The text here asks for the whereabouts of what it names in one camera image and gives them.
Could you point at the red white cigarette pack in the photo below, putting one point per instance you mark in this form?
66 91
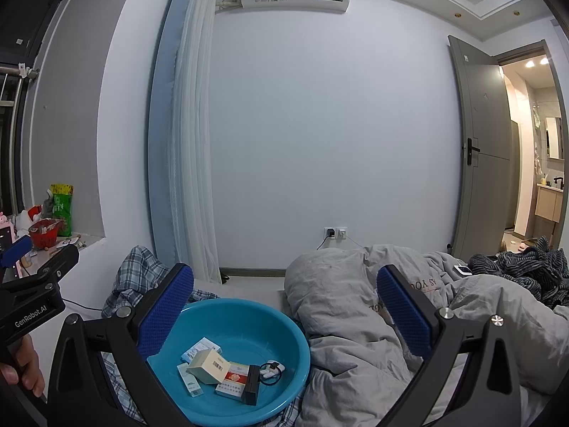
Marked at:
231 380

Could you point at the red white plush toy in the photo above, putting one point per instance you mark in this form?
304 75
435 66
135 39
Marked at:
31 214

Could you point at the dark striped blanket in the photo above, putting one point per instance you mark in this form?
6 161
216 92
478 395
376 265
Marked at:
524 267

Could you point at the blue plastic basin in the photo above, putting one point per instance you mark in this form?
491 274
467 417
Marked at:
249 333

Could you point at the white sheer curtain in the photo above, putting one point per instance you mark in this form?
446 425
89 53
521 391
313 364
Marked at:
191 142

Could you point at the grey duvet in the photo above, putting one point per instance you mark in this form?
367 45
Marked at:
355 275

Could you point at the blue plaid cloth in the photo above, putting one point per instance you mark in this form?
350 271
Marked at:
129 271

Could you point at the metal window rail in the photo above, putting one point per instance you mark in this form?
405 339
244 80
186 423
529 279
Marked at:
11 68

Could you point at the grey door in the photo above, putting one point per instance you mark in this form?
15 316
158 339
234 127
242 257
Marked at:
484 120

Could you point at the person's left hand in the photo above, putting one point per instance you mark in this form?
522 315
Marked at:
26 364

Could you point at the white phone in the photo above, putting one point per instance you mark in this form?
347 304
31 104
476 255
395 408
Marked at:
463 270

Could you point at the green snack bag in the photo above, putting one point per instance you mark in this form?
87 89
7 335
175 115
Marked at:
62 209

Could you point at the red container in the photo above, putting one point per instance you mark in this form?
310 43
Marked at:
44 233

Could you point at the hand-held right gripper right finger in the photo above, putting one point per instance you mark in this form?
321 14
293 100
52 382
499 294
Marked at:
402 313

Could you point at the pink toy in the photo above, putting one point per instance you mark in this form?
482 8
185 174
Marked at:
3 219

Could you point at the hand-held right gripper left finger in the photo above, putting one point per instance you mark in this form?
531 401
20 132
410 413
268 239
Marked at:
164 316

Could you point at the wooden bathroom cabinet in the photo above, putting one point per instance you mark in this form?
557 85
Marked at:
549 204

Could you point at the bathroom mirror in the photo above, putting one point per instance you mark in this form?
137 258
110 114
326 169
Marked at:
553 138

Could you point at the cream square box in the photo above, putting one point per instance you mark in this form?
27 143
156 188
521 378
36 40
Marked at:
206 364

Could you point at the white earbuds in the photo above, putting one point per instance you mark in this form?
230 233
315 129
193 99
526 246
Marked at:
269 369

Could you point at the small black box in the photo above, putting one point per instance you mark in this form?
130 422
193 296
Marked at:
252 387

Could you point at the grey bed mattress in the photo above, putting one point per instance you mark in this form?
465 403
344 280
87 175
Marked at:
249 285

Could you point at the white wall socket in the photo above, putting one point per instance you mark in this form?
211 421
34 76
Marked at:
341 232

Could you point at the blue curtain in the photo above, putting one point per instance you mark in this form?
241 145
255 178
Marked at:
162 120

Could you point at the light blue white box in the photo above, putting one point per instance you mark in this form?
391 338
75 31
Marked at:
202 347

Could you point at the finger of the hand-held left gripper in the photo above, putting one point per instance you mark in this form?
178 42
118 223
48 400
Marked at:
58 262
15 249

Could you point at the slim teal white box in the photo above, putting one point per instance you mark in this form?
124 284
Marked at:
190 384

